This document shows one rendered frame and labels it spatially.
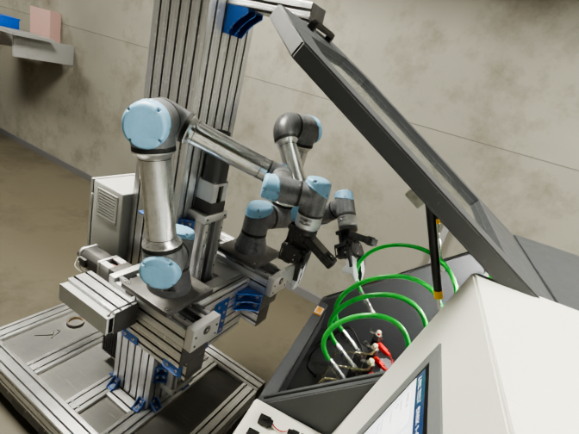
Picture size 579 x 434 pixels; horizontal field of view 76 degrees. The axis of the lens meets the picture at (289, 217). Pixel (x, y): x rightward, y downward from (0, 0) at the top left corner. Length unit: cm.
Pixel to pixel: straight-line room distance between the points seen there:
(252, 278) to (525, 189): 192
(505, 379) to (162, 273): 89
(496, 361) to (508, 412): 9
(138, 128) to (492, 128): 233
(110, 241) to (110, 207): 15
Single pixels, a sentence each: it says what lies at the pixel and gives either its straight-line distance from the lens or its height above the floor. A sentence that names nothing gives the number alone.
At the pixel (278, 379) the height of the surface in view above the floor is 95.
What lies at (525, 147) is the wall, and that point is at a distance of 286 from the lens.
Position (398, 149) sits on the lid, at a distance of 77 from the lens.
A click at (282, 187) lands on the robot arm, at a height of 153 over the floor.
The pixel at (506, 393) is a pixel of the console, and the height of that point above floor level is 155.
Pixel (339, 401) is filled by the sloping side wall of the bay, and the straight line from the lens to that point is 106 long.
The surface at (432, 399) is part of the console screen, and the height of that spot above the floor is 143.
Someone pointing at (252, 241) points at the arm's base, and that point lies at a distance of 167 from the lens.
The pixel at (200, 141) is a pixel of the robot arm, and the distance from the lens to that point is 115.
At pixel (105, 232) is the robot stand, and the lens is 176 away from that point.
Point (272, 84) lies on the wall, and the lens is 339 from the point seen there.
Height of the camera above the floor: 181
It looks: 20 degrees down
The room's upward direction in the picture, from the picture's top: 15 degrees clockwise
